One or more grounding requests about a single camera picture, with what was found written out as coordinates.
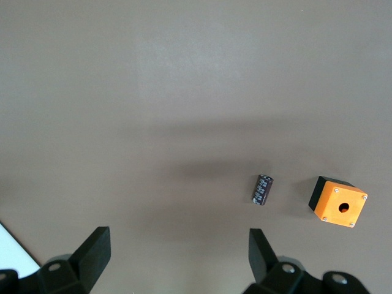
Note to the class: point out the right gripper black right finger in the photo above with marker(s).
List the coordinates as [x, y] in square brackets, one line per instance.
[260, 257]

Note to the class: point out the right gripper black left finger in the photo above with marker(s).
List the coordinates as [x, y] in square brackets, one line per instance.
[92, 254]

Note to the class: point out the dark cylindrical capacitor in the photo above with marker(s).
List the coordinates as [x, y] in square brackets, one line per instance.
[261, 190]

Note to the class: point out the orange black box with hole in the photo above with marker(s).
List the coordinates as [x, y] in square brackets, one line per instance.
[340, 208]

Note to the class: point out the white drawer cabinet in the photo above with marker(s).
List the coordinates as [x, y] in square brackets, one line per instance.
[12, 248]

